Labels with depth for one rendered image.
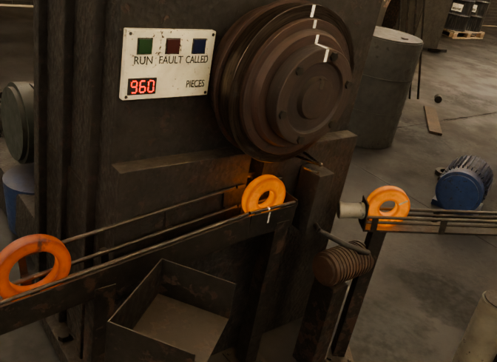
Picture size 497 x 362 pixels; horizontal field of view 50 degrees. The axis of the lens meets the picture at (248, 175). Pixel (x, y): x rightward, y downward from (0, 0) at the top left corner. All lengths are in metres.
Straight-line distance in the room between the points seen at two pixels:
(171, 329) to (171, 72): 0.66
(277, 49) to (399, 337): 1.53
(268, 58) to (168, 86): 0.27
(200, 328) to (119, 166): 0.48
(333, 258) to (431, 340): 0.85
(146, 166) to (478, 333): 1.27
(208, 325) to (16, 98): 1.54
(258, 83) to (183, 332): 0.66
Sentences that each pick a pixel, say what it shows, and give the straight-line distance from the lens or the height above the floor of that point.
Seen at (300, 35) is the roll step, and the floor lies 1.28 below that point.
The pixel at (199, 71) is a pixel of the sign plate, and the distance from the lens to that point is 1.49.
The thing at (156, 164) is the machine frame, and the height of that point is 0.87.
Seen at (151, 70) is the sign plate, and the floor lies 1.14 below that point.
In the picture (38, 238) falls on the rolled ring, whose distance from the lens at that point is 1.36.
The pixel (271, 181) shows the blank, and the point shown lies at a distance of 1.67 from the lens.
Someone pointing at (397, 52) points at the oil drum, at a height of 0.80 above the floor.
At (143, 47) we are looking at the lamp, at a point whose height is 1.20.
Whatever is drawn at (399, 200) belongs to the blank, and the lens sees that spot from 1.92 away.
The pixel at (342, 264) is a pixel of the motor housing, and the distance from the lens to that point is 1.90.
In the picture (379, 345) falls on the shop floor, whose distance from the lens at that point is 2.45.
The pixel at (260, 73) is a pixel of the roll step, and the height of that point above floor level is 1.17.
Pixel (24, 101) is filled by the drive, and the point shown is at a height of 0.64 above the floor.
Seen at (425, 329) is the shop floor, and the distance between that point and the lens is 2.64.
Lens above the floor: 1.54
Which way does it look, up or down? 26 degrees down
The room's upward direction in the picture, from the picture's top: 11 degrees clockwise
